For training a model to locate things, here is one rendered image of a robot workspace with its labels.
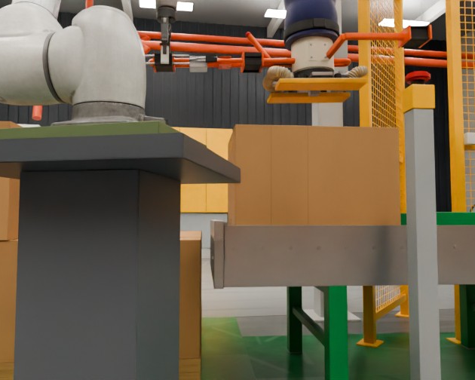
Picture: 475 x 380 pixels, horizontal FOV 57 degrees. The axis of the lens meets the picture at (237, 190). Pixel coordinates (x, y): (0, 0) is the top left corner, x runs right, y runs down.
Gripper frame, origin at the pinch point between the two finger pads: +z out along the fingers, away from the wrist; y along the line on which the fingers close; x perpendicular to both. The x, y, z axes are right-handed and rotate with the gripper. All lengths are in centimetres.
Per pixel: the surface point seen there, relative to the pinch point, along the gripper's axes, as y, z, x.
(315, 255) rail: -34, 73, -50
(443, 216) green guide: -24, 61, -99
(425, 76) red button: -52, 21, -78
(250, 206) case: -18, 58, -32
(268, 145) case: -18, 36, -38
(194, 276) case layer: -19, 82, -12
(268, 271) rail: -34, 78, -36
